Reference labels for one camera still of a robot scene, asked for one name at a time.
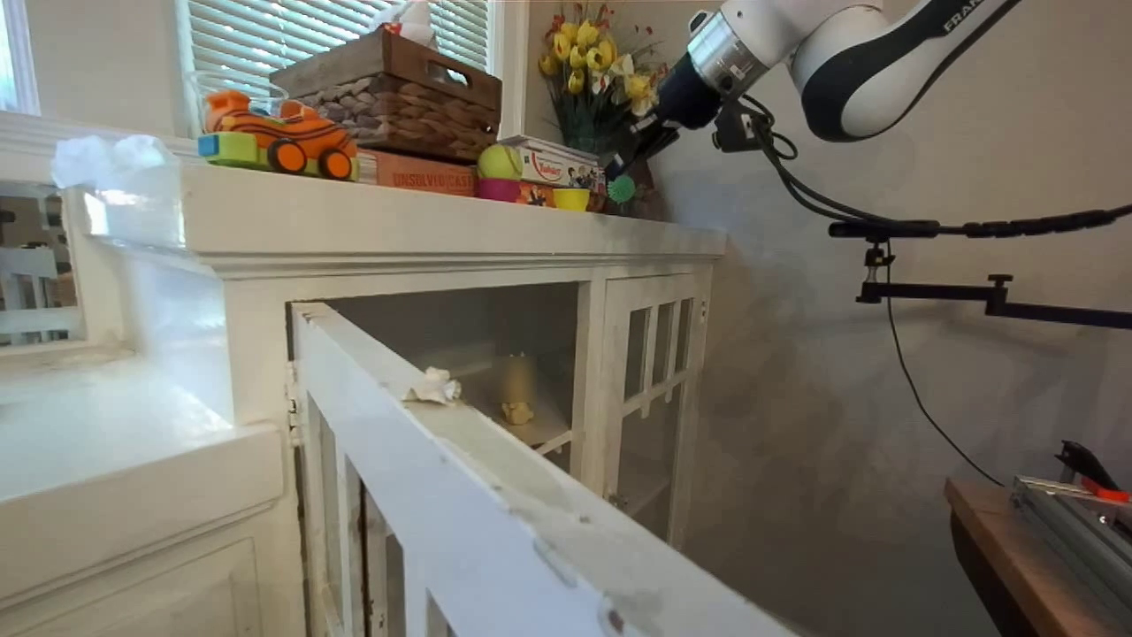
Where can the white open cabinet door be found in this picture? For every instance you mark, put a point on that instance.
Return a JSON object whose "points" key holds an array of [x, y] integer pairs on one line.
{"points": [[507, 544]]}

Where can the tan bunny figurine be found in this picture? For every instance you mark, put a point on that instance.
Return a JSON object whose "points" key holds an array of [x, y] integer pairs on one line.
{"points": [[517, 393]]}

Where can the woven wicker basket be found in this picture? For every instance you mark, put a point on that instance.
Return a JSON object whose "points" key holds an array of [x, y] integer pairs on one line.
{"points": [[398, 92]]}

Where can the white window blinds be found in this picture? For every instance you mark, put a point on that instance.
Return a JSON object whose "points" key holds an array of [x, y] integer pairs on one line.
{"points": [[240, 44]]}

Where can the white cabinet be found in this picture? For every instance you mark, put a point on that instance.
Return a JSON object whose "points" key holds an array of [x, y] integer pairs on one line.
{"points": [[162, 483]]}

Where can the yellow-green tennis ball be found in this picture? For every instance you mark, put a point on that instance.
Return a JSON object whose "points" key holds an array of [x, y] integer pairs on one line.
{"points": [[498, 162]]}

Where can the yellow flowers bouquet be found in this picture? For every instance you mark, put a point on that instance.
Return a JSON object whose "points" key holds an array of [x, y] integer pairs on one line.
{"points": [[598, 85]]}

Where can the white Twister game box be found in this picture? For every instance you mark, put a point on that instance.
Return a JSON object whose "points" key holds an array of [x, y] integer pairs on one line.
{"points": [[556, 165]]}

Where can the crumpled white paper scrap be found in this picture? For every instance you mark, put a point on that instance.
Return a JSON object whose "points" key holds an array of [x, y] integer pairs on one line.
{"points": [[437, 387]]}

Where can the green spiky ball toy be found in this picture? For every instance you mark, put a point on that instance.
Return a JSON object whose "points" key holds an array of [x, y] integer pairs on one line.
{"points": [[620, 188]]}

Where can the orange toy truck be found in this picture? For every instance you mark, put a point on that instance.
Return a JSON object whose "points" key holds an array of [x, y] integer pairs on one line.
{"points": [[294, 140]]}

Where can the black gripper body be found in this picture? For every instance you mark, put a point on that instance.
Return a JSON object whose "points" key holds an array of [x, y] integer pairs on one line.
{"points": [[741, 125]]}

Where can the yellow bowl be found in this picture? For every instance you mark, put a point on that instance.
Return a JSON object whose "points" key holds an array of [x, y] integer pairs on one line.
{"points": [[572, 201]]}

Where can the orange Indigo game box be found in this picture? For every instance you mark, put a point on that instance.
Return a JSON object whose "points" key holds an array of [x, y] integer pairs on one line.
{"points": [[418, 175]]}

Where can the wooden side table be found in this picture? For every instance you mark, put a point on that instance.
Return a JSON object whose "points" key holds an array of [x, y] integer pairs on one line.
{"points": [[1048, 557]]}

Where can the pink bowl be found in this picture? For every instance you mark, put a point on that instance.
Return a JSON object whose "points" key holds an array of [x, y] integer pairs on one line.
{"points": [[517, 191]]}

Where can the black camera on boom arm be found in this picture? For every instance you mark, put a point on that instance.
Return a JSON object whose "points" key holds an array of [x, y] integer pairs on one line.
{"points": [[991, 296]]}

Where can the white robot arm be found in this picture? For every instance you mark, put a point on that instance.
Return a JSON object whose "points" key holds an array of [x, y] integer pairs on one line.
{"points": [[857, 68]]}

